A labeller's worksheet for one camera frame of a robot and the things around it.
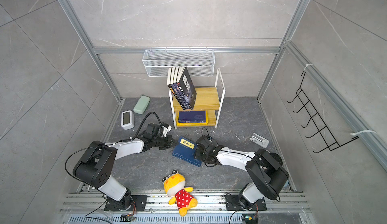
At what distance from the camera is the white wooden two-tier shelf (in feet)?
2.91

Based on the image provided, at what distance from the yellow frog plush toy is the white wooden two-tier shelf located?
33 centimetres

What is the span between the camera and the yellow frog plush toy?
70cm
